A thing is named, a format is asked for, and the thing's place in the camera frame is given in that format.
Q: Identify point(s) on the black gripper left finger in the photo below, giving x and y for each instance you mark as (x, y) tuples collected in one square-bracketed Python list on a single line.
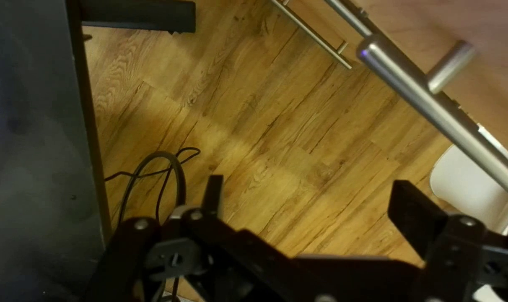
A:
[(214, 194)]

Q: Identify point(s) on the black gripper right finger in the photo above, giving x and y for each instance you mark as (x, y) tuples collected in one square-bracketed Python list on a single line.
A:
[(418, 218)]

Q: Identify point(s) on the white wooden drawer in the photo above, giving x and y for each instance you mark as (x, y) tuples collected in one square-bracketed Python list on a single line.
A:
[(462, 45)]

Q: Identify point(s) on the dark grey panel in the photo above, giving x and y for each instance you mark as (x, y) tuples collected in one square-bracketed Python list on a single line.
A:
[(53, 214)]

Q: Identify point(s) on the silver drawer bar handle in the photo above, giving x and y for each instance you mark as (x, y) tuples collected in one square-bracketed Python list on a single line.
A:
[(397, 68)]

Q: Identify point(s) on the silver lower drawer handle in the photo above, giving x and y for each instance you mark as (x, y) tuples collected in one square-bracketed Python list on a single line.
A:
[(323, 25)]

